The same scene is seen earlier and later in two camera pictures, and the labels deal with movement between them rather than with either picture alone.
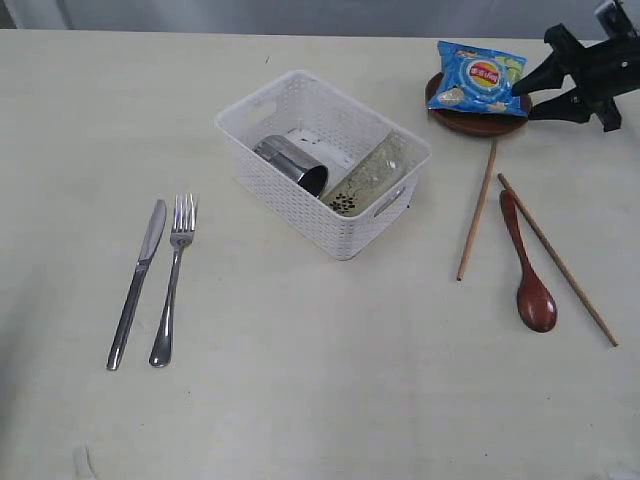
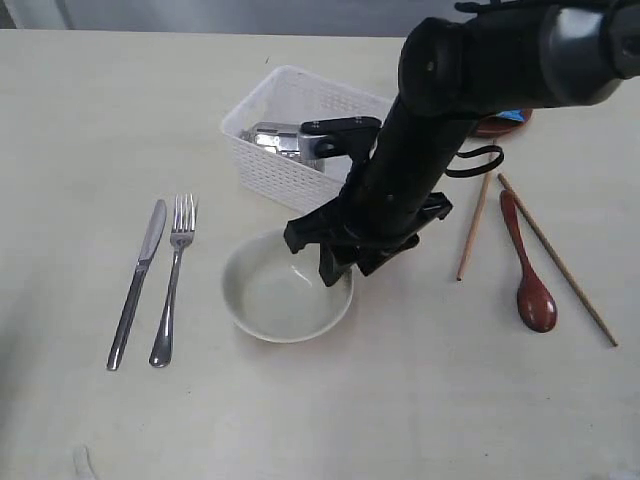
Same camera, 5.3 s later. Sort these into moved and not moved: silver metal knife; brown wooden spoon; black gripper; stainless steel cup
Moved: stainless steel cup; black gripper
Not moved: brown wooden spoon; silver metal knife
